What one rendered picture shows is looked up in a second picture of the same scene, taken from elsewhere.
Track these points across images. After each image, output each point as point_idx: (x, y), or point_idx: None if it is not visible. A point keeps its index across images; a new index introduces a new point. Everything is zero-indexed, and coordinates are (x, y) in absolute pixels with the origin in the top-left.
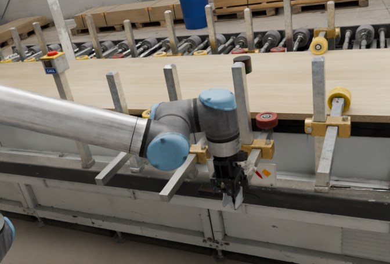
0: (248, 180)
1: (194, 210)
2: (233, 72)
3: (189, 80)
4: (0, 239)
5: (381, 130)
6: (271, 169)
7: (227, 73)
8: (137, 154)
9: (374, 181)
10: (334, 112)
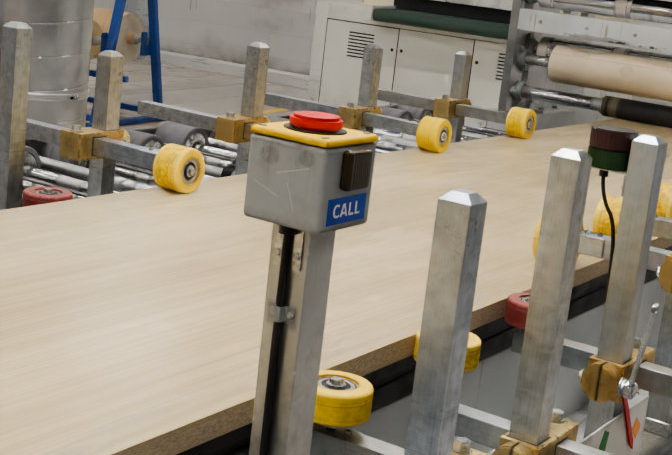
0: None
1: None
2: (657, 158)
3: (94, 298)
4: None
5: (591, 295)
6: (643, 413)
7: (131, 260)
8: None
9: (580, 417)
10: (650, 248)
